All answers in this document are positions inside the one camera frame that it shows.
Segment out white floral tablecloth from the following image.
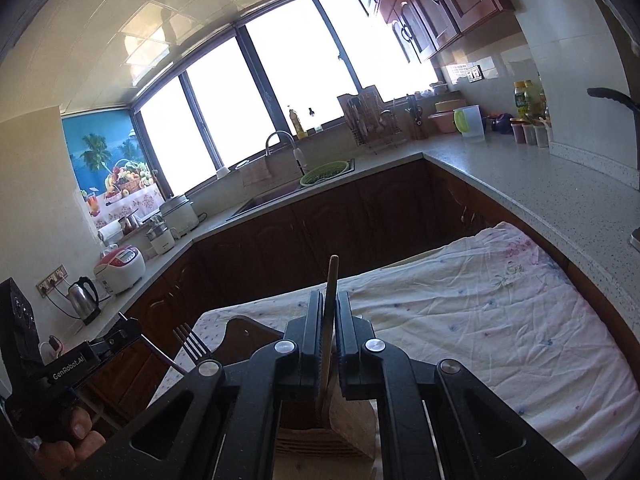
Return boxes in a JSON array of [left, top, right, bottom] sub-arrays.
[[192, 222, 640, 480]]

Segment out charger with cable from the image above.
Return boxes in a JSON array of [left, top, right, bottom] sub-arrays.
[[40, 336, 64, 362]]

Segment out knife block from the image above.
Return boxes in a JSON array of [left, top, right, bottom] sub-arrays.
[[406, 94, 426, 140]]

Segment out kitchen sink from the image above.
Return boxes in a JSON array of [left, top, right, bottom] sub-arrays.
[[226, 179, 307, 222]]

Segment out pink dish towel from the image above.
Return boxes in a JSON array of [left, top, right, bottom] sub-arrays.
[[241, 157, 274, 189]]

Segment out green colander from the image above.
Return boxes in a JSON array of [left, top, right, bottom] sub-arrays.
[[299, 161, 350, 186]]

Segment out white and green pitcher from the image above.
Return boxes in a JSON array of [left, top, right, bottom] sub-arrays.
[[453, 105, 486, 140]]

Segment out steel kitchen faucet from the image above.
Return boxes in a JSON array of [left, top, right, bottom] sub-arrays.
[[265, 131, 307, 177]]

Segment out paper towel roll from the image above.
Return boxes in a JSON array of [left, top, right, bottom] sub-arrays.
[[98, 219, 125, 246]]

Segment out wooden base cabinets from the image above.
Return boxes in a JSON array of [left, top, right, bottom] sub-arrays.
[[80, 157, 568, 411]]

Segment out wooden wall cabinets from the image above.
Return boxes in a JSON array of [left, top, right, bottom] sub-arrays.
[[327, 0, 516, 64]]

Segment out small white steamer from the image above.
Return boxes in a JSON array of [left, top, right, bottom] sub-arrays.
[[145, 220, 179, 256]]

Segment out tropical fruit wall poster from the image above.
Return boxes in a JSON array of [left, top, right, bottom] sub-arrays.
[[61, 109, 167, 229]]

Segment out purple container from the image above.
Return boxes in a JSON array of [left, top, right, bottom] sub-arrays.
[[487, 112, 514, 135]]

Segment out large kitchen window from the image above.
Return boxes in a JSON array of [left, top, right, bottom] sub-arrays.
[[134, 0, 442, 201]]

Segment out steel electric kettle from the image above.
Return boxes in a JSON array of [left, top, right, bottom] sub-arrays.
[[66, 276, 101, 325]]

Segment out wall outlet strip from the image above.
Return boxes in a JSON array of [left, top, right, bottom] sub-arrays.
[[36, 264, 69, 297]]

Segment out wire dish rack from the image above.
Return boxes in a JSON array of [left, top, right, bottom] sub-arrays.
[[337, 86, 404, 149]]

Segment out person's left hand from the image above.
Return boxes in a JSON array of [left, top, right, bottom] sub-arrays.
[[35, 406, 107, 480]]

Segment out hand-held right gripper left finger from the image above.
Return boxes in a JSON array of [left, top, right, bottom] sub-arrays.
[[75, 290, 326, 480]]

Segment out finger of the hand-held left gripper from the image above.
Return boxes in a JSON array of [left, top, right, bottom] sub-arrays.
[[100, 316, 147, 361]]

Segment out metal fork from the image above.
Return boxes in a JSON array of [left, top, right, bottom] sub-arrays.
[[172, 323, 211, 362]]

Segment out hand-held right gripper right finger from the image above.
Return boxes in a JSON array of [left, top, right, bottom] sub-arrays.
[[337, 292, 587, 480]]

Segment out wooden utensil holder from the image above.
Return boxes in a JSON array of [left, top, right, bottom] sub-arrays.
[[220, 315, 377, 480]]

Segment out red and white rice cooker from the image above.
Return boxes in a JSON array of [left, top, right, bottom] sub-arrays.
[[94, 245, 147, 296]]

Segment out yellow oil bottle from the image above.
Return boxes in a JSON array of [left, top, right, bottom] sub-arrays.
[[288, 106, 309, 140]]

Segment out pink plastic bowl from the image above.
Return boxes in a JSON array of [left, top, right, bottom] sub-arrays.
[[429, 101, 469, 134]]

